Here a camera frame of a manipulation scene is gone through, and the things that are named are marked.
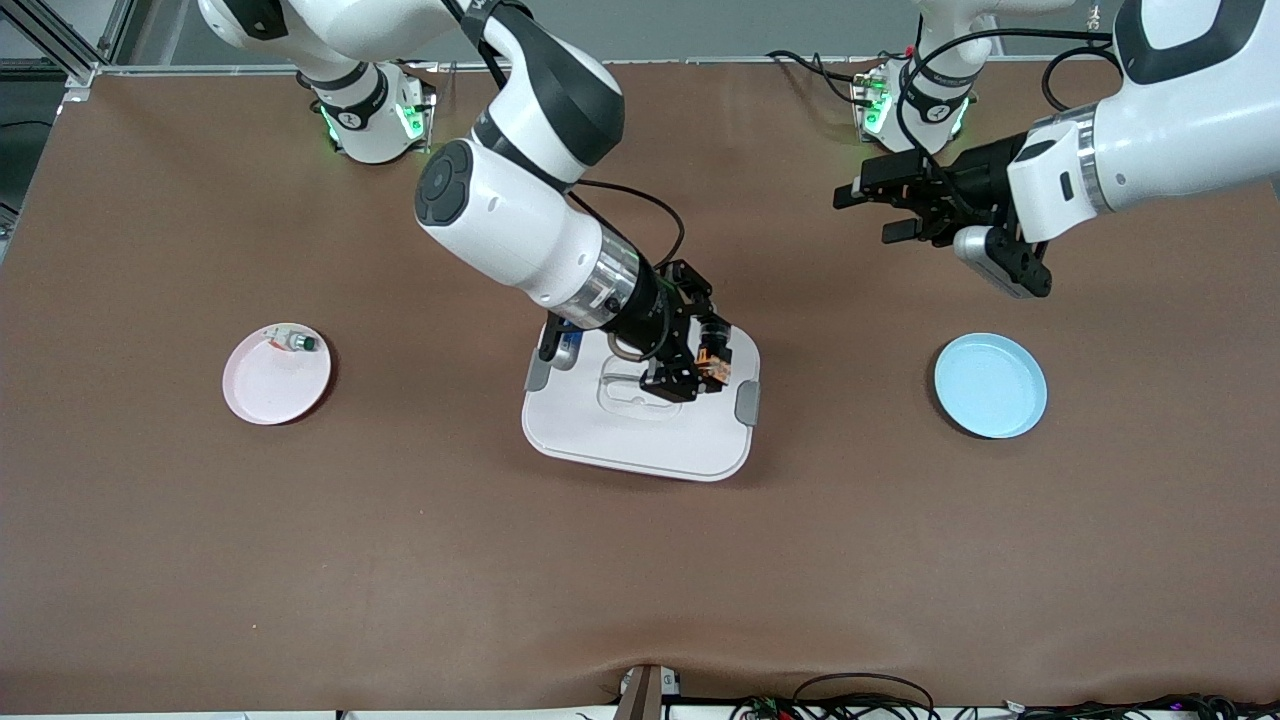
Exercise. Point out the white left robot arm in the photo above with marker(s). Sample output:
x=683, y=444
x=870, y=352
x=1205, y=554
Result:
x=1170, y=140

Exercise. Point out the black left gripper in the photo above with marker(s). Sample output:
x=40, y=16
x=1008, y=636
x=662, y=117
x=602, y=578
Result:
x=978, y=172

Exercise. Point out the light blue round plate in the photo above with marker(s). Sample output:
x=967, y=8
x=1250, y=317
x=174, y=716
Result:
x=990, y=390

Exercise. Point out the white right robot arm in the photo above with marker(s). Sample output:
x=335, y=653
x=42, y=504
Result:
x=500, y=220

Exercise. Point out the white circuit breaker green lever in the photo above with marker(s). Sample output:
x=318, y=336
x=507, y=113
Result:
x=295, y=341

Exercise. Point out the brown wedge bracket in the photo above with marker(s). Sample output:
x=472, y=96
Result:
x=645, y=692

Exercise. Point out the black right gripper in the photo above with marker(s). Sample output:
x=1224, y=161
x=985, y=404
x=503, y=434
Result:
x=655, y=312

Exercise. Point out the pink round plate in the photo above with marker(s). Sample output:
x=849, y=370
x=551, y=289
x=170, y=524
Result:
x=275, y=395

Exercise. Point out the aluminium frame profile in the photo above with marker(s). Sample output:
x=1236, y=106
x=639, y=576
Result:
x=70, y=45

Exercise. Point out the orange and black push-button switch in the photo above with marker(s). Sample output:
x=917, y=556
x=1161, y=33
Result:
x=715, y=365

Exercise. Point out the white lidded storage box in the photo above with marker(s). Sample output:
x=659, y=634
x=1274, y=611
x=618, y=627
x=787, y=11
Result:
x=640, y=440

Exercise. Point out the gray box latch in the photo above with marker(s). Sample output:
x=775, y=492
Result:
x=537, y=378
x=747, y=403

